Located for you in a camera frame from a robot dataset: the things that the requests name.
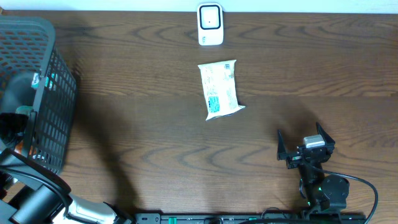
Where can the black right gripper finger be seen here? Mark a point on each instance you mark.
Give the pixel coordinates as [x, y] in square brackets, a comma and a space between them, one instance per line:
[329, 141]
[281, 150]

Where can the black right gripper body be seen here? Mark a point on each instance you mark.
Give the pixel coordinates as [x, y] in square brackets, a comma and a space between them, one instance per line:
[294, 161]

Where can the cream snack bag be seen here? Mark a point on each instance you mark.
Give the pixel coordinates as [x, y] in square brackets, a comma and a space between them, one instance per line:
[219, 88]

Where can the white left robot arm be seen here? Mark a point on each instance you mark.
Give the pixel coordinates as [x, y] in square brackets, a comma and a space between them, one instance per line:
[45, 197]

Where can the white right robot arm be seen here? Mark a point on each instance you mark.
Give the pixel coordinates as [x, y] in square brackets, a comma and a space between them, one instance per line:
[324, 194]

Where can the grey plastic mesh basket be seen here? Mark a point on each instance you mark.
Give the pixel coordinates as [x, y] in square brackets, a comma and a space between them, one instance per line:
[36, 79]

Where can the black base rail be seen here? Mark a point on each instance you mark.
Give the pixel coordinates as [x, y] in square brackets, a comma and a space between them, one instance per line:
[156, 218]

